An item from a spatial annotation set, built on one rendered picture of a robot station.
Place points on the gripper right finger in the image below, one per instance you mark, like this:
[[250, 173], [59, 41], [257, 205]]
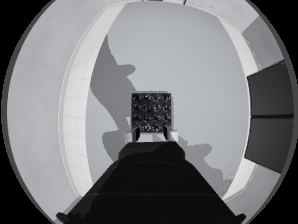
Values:
[[170, 134]]

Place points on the black knob box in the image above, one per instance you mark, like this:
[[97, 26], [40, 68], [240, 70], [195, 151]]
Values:
[[162, 102]]

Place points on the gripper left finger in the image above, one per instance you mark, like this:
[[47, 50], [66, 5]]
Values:
[[133, 135]]

